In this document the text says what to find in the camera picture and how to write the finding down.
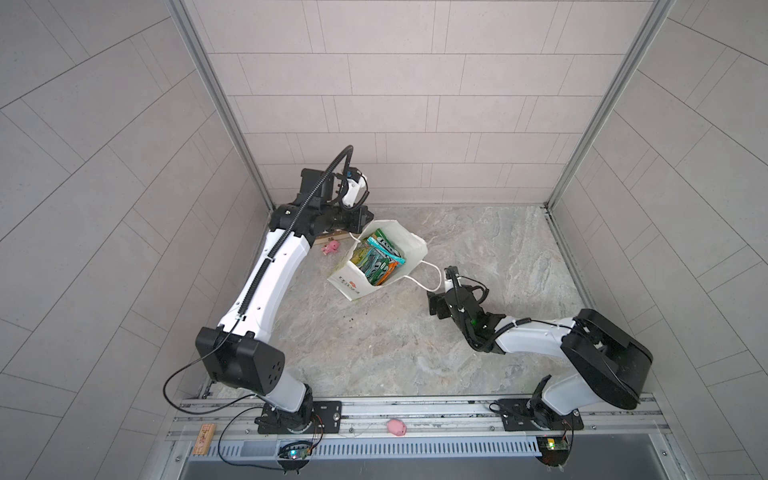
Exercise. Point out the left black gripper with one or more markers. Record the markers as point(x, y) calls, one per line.
point(356, 223)

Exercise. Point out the right circuit board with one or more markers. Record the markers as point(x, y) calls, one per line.
point(554, 451)

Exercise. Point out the pink ball on rail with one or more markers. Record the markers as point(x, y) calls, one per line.
point(396, 427)

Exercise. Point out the aluminium mounting rail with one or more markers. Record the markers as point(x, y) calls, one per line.
point(452, 427)

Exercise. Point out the wooden chessboard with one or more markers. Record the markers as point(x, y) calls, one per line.
point(337, 235)

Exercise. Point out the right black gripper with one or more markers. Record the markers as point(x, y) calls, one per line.
point(440, 301)

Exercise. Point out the left green circuit board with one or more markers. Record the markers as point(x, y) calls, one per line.
point(296, 451)

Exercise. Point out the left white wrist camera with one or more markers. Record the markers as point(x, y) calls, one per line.
point(356, 192)

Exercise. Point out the small wooden block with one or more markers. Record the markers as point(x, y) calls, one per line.
point(203, 440)

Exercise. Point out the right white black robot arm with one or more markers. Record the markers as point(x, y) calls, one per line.
point(608, 364)

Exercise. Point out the teal mint candy bag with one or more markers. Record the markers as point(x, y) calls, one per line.
point(379, 241)

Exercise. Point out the pink pig toy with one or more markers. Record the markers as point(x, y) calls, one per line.
point(331, 247)

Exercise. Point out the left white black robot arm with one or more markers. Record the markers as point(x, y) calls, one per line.
point(237, 352)

